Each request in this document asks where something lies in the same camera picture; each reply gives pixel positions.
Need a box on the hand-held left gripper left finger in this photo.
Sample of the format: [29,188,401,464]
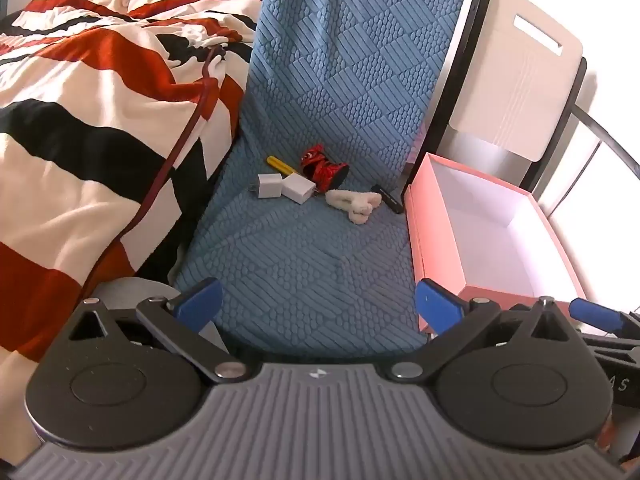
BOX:
[67,277,247,383]

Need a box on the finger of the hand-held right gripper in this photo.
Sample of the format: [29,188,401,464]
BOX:
[570,297,640,348]

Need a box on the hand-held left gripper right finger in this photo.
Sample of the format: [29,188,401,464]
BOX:
[387,278,568,381]

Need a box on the pink cardboard box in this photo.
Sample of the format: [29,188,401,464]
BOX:
[404,152,587,335]

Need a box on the white charger plug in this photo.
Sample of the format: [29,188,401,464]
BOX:
[282,175,319,206]
[250,174,285,202]

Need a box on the red black toy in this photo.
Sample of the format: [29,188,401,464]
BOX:
[300,145,349,194]

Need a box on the black usb stick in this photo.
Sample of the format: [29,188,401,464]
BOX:
[371,185,405,215]

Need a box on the small yellow stick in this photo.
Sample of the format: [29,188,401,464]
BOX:
[265,156,297,176]

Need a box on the black curved metal bar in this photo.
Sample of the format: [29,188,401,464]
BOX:
[574,105,640,182]

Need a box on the red white black striped blanket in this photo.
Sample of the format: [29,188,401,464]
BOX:
[0,0,266,461]

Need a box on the blue textured chair cover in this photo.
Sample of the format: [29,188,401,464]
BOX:
[170,0,468,352]

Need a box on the dark red cable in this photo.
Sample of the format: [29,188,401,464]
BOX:
[90,45,224,286]

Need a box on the white chair with black frame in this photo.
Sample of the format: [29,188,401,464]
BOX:
[430,0,591,196]

